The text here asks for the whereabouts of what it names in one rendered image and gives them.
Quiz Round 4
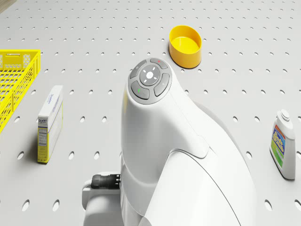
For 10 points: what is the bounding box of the yellow bowl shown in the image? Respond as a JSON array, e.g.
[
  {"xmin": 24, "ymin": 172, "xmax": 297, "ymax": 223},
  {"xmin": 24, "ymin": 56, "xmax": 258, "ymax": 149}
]
[{"xmin": 168, "ymin": 25, "xmax": 203, "ymax": 69}]

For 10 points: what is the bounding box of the yellow and white box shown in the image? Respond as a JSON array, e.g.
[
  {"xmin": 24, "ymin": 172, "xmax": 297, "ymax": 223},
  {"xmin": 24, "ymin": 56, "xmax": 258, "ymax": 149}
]
[{"xmin": 37, "ymin": 85, "xmax": 64, "ymax": 164}]

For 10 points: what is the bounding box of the yellow basket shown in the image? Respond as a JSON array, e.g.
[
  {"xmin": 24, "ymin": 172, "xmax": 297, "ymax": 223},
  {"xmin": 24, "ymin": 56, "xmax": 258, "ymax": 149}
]
[{"xmin": 0, "ymin": 49, "xmax": 42, "ymax": 135}]

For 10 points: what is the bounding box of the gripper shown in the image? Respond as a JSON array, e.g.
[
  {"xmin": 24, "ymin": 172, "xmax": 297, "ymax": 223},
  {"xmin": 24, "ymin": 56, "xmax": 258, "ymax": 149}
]
[{"xmin": 81, "ymin": 173, "xmax": 123, "ymax": 226}]

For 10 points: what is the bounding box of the small white bottle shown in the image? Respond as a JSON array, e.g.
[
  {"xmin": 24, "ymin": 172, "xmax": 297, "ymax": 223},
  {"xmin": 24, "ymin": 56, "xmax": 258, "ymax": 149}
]
[{"xmin": 269, "ymin": 109, "xmax": 296, "ymax": 181}]

